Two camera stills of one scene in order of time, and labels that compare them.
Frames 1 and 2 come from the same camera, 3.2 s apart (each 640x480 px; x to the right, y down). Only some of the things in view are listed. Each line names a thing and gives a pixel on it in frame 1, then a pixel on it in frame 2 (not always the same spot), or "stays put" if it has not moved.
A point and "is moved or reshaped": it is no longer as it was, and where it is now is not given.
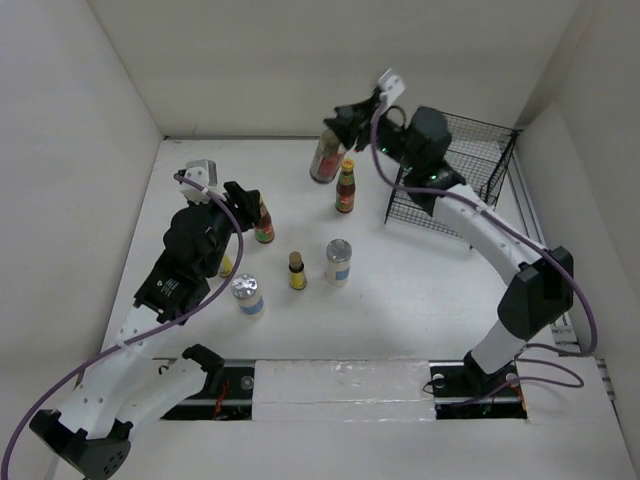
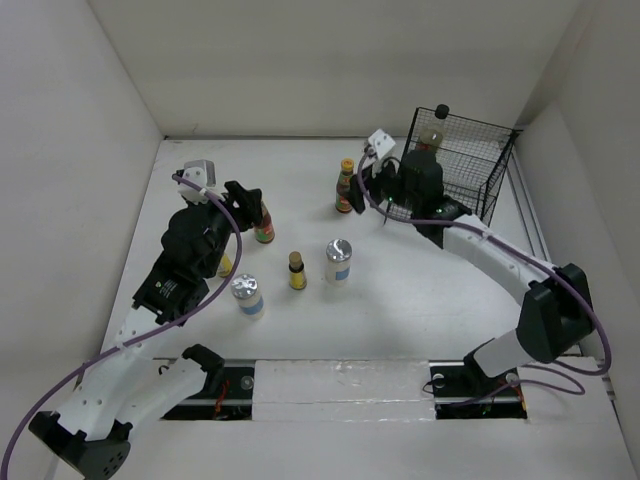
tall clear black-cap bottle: x=327 y=158 is moved or reshaped
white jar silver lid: x=245 y=289 stays put
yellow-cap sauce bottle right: x=345 y=187 stays put
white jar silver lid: x=337 y=268 stays put
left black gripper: x=241 y=205 stays put
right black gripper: x=357 y=119 to x=375 y=179
